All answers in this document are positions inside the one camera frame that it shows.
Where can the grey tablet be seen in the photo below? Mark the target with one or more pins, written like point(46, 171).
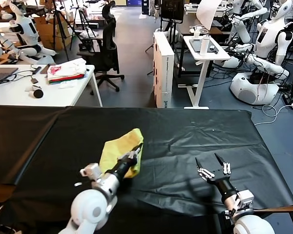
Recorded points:
point(195, 45)

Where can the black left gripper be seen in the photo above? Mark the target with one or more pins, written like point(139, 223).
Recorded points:
point(124, 167)

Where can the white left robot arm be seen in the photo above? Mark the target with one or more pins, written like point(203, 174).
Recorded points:
point(92, 209)

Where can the stack of folded clothes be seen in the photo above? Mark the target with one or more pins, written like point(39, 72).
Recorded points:
point(68, 70)

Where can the white water bottle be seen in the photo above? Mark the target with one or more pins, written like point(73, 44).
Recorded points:
point(204, 46)

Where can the black monitor on stand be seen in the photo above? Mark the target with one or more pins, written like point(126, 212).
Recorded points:
point(172, 11)

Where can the black round ball device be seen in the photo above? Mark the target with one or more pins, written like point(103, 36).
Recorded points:
point(38, 93)

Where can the white plastic bag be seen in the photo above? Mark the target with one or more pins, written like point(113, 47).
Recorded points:
point(68, 84)

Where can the white handheld controller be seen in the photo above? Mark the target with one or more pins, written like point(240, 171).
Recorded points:
point(30, 88)

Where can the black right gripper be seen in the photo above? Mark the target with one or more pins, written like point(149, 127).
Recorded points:
point(222, 180)

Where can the grey laptop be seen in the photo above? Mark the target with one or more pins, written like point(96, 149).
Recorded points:
point(0, 73)

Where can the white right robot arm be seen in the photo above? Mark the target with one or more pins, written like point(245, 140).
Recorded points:
point(251, 224)

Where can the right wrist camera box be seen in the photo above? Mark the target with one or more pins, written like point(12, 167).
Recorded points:
point(246, 198)

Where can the white humanoid robot right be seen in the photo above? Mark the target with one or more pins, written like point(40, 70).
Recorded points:
point(265, 41)

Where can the black office chair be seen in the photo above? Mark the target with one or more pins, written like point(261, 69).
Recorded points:
point(108, 48)

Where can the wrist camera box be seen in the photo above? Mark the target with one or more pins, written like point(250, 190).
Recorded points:
point(246, 198)
point(91, 171)

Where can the white curved board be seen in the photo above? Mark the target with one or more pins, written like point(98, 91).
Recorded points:
point(206, 14)

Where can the small white standing desk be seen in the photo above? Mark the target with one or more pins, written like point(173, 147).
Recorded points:
point(209, 57)

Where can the large white desk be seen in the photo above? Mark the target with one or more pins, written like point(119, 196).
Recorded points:
point(14, 96)

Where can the small white device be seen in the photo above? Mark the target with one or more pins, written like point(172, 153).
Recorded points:
point(196, 32)

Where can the tall white cardboard box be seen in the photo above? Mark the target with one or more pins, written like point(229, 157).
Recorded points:
point(164, 70)

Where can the black camera tripod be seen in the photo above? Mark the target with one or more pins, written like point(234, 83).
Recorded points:
point(83, 19)
point(59, 22)

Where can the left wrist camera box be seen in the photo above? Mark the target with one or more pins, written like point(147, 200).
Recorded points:
point(91, 171)

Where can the large brown cardboard box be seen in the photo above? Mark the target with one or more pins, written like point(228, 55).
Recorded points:
point(47, 36)

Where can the black table cover cloth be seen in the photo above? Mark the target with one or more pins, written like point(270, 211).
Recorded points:
point(51, 136)

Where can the white humanoid robot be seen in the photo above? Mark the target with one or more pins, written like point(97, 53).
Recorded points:
point(265, 41)
point(26, 29)
point(241, 31)

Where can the yellow-green t-shirt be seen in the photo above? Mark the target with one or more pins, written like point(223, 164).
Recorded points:
point(119, 148)

